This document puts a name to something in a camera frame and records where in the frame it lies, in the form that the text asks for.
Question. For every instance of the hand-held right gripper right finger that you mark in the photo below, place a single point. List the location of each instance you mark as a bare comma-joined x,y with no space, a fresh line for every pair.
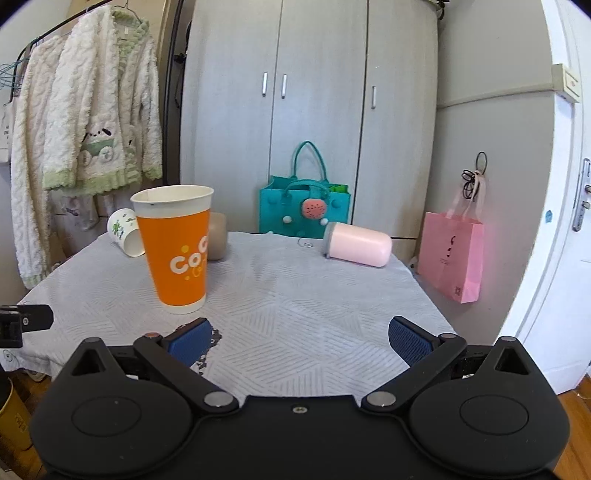
408,339

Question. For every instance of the beige cup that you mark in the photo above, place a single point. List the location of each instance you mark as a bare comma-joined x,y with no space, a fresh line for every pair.
218,237

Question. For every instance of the pink cup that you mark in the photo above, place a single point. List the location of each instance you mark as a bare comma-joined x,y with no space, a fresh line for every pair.
360,244

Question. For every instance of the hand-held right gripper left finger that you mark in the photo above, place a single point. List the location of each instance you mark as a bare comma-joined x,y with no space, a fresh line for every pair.
191,344

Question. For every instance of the grey wardrobe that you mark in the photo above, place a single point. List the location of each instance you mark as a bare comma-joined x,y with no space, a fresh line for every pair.
318,69

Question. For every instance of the metal door lock plate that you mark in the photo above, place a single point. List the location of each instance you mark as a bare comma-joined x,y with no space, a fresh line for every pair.
579,203

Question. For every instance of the pink paper bag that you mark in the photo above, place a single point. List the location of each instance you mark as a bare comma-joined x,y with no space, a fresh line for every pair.
450,258

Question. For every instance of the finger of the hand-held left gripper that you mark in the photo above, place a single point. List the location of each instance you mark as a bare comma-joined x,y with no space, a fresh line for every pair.
32,317

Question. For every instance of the teal tote bag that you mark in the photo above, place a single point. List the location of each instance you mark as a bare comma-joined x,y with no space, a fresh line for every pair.
277,207

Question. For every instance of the white cloth bag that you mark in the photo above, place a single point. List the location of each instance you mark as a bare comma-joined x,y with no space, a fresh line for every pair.
4,134

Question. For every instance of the grey patterned tablecloth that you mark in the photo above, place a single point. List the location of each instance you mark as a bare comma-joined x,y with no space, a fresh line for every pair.
300,314

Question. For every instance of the white fleece robe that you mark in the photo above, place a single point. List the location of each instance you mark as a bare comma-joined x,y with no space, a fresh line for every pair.
30,184

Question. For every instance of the orange paper cup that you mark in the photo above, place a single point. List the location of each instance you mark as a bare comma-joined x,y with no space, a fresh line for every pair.
178,258

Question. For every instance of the yellow bin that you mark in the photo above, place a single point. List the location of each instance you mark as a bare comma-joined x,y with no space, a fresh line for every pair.
14,415

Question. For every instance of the white paper cup green print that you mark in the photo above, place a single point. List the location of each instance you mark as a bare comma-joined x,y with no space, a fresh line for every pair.
122,230

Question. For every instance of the white fleece cardigan green trim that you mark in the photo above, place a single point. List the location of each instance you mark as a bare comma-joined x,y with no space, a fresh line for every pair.
106,92

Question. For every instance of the white door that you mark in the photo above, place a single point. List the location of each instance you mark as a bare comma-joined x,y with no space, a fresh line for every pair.
563,254

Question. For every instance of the beige wall switch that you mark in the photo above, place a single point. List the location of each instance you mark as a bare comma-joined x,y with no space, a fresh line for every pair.
567,83

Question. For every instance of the white knitted cardigan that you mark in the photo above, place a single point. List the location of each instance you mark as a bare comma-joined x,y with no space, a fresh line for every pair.
171,92

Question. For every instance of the grey printed garment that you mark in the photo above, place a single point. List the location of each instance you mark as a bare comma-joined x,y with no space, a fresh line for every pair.
76,210

